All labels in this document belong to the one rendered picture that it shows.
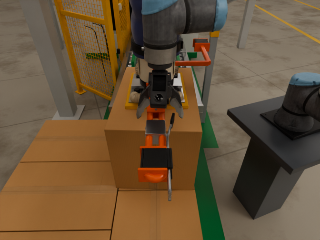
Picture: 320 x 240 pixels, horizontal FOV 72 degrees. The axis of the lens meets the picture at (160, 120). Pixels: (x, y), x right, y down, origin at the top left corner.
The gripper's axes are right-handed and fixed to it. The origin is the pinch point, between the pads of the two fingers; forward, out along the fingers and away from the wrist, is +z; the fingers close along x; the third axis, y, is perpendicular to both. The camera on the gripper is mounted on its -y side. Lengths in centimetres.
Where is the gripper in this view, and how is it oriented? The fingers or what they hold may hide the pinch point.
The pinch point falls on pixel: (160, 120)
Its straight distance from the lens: 73.5
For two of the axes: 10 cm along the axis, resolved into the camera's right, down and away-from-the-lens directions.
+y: -0.1, -6.2, 7.9
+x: -10.0, 0.0, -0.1
